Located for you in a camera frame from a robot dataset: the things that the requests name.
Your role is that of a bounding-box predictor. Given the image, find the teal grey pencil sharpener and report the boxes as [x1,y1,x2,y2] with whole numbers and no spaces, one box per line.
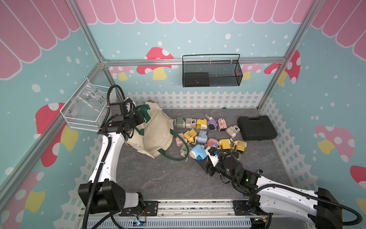
[231,151,242,161]

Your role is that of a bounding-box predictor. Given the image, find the yellow white pencil sharpener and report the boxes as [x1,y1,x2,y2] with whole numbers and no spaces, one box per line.
[218,139,232,150]

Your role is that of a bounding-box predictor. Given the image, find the blue round pencil sharpener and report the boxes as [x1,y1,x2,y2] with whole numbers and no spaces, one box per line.
[189,145,207,161]

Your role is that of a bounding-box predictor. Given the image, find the cream canvas tote bag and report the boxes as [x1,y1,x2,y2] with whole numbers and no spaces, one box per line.
[126,100,188,161]

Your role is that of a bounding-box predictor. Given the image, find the yellow black pencil sharpener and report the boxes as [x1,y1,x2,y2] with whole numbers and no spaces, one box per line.
[232,140,247,154]

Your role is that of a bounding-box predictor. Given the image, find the blue grey pencil sharpener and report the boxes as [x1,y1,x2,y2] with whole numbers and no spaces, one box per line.
[194,130,208,145]

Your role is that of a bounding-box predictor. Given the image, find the cream crank pencil sharpener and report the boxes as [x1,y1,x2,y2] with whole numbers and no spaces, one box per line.
[226,125,240,138]

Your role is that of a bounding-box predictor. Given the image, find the mint green pencil sharpener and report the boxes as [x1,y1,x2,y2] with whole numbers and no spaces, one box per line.
[180,145,190,158]

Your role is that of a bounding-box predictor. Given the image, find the yellow crank pencil sharpener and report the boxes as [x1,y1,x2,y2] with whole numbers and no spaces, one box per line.
[184,128,198,146]

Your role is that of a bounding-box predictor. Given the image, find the purple pencil sharpener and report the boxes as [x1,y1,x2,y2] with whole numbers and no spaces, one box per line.
[206,115,218,131]

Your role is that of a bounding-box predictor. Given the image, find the pink boxy pencil sharpener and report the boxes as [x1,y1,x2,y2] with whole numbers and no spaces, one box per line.
[175,133,187,147]

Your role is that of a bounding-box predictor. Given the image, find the beige pencil sharpener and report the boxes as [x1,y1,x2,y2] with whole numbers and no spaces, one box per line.
[185,118,197,129]

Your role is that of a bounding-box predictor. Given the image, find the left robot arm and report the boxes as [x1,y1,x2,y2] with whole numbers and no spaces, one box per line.
[78,85,146,229]

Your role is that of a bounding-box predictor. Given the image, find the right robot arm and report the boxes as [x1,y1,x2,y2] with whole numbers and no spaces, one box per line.
[203,147,363,229]

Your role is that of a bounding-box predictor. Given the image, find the black plastic tool case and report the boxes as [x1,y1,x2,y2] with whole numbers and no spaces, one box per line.
[237,115,278,141]

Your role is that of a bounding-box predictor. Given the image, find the black box in basket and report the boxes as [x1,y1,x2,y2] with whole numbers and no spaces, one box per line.
[183,72,210,87]

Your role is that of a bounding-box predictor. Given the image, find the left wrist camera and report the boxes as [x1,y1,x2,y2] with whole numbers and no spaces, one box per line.
[123,98,136,116]

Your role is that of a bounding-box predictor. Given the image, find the clear wall bin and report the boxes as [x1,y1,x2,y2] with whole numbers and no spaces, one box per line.
[60,78,109,132]

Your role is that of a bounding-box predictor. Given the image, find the black wire mesh basket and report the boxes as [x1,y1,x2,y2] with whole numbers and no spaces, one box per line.
[182,54,243,87]

